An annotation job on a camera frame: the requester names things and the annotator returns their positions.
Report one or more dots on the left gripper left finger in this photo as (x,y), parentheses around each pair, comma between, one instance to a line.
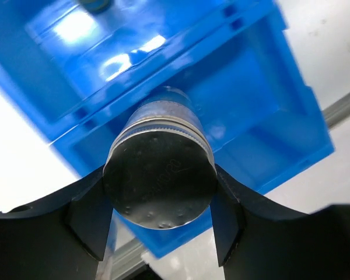
(60,236)

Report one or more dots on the silver-lid bead jar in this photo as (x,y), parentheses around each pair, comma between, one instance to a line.
(160,171)

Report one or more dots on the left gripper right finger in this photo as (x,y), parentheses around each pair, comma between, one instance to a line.
(257,238)

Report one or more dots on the blue three-compartment plastic bin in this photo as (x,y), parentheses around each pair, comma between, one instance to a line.
(79,76)

